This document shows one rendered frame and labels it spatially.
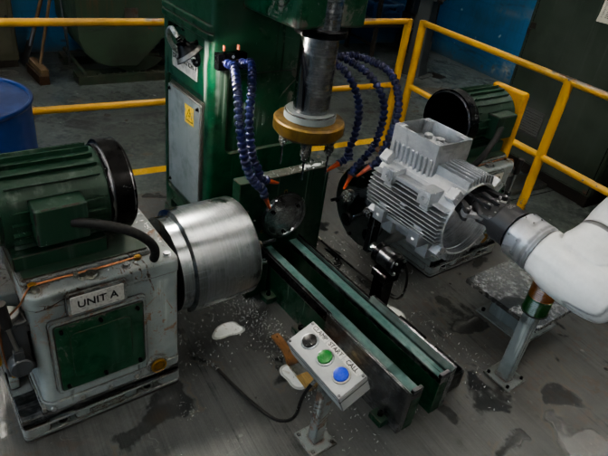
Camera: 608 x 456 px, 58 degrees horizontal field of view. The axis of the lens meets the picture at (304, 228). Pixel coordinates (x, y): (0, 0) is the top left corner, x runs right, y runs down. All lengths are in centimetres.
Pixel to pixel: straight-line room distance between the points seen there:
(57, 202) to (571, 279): 86
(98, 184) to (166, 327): 36
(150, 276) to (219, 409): 37
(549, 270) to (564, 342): 82
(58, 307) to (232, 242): 39
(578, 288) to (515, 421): 59
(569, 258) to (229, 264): 69
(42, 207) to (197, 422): 58
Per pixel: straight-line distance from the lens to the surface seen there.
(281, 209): 155
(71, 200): 104
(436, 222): 105
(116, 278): 111
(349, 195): 162
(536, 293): 139
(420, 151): 110
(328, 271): 154
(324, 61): 131
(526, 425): 150
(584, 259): 98
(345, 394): 105
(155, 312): 121
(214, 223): 126
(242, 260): 126
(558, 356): 173
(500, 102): 180
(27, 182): 106
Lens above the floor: 184
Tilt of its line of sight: 32 degrees down
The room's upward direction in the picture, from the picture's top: 8 degrees clockwise
